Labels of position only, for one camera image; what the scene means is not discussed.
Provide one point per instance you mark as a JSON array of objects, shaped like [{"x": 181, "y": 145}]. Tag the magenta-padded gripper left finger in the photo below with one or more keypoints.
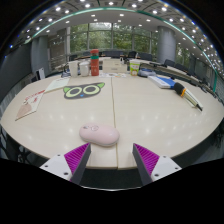
[{"x": 55, "y": 164}]

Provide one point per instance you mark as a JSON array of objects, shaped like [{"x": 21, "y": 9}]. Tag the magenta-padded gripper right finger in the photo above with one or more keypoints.
[{"x": 165, "y": 165}]

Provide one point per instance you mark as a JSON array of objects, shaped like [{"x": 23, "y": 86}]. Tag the pink computer mouse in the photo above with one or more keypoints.
[{"x": 99, "y": 135}]

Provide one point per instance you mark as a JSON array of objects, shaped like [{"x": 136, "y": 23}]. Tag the black cat-face mouse pad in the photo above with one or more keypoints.
[{"x": 83, "y": 96}]

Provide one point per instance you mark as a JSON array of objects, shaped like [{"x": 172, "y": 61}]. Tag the red and white leaflet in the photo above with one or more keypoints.
[{"x": 30, "y": 104}]

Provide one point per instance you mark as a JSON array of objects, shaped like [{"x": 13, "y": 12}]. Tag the black handheld microphone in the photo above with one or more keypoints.
[{"x": 180, "y": 89}]

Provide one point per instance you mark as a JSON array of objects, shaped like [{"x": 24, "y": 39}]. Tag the white printed paper sheet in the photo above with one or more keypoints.
[{"x": 57, "y": 84}]

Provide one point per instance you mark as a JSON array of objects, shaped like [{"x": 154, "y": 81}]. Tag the blue and white book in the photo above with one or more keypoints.
[{"x": 161, "y": 82}]

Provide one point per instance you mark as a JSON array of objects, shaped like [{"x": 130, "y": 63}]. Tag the white standing panel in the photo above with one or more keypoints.
[{"x": 41, "y": 73}]

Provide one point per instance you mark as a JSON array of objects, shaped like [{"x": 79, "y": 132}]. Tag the long curved conference desk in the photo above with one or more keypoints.
[{"x": 176, "y": 74}]

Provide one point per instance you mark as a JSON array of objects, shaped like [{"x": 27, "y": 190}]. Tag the grey desk microphone unit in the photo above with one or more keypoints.
[{"x": 146, "y": 72}]

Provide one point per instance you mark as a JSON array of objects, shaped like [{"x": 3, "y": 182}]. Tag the white paper cup stack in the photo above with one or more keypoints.
[{"x": 73, "y": 69}]

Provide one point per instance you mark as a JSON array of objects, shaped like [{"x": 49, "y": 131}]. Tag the white lidded mug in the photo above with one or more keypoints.
[{"x": 84, "y": 69}]

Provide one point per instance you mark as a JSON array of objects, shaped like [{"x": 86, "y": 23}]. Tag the green printed paper cup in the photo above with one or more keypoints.
[{"x": 134, "y": 67}]

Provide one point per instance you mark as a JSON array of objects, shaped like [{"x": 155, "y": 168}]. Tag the dark office chairs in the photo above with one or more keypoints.
[{"x": 169, "y": 62}]

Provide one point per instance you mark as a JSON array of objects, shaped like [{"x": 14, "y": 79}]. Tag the colourful sticker sheet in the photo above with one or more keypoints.
[{"x": 112, "y": 75}]

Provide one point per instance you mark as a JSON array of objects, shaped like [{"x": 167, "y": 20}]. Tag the red bottle with green band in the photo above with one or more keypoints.
[{"x": 94, "y": 65}]

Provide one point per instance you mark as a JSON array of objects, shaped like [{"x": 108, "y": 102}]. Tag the white cardboard box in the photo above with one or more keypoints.
[{"x": 114, "y": 66}]

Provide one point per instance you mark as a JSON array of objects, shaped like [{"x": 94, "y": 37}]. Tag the ceiling lights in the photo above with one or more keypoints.
[{"x": 87, "y": 5}]

